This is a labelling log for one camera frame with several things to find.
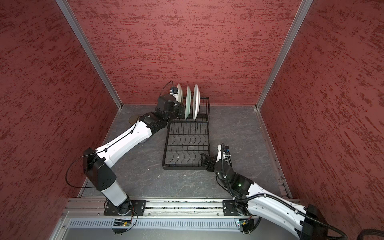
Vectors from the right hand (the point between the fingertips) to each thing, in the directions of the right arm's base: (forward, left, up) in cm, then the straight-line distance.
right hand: (206, 158), depth 79 cm
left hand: (+23, +13, +18) cm, 32 cm away
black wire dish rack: (+19, +11, -9) cm, 24 cm away
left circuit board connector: (-26, +44, -15) cm, 53 cm away
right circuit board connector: (-29, -19, -15) cm, 38 cm away
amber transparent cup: (+34, +50, -4) cm, 60 cm away
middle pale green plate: (+21, +9, +22) cm, 32 cm away
